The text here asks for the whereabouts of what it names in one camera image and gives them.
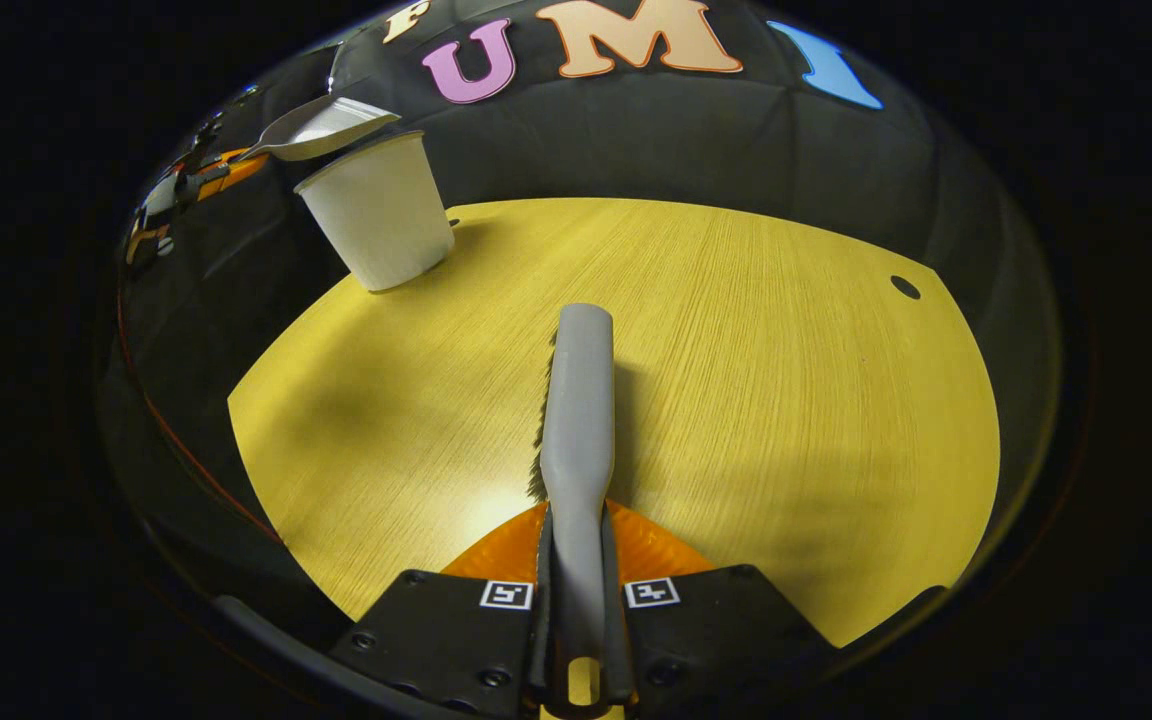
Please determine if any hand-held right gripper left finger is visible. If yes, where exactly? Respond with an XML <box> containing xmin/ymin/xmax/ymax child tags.
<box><xmin>330</xmin><ymin>500</ymin><xmax>550</xmax><ymax>717</ymax></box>

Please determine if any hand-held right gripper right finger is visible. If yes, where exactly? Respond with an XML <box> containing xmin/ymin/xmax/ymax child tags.
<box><xmin>601</xmin><ymin>499</ymin><xmax>838</xmax><ymax>717</ymax></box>

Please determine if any grey dustpan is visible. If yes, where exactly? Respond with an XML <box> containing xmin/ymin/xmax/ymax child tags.
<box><xmin>236</xmin><ymin>95</ymin><xmax>403</xmax><ymax>164</ymax></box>

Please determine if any white garbage bin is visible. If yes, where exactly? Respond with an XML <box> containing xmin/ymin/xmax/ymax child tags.
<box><xmin>294</xmin><ymin>130</ymin><xmax>456</xmax><ymax>294</ymax></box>

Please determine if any small grey broom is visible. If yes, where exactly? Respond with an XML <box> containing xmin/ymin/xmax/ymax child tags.
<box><xmin>526</xmin><ymin>303</ymin><xmax>618</xmax><ymax>717</ymax></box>

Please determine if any black backdrop cloth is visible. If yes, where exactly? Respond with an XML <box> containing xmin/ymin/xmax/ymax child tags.
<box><xmin>101</xmin><ymin>0</ymin><xmax>1063</xmax><ymax>601</ymax></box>

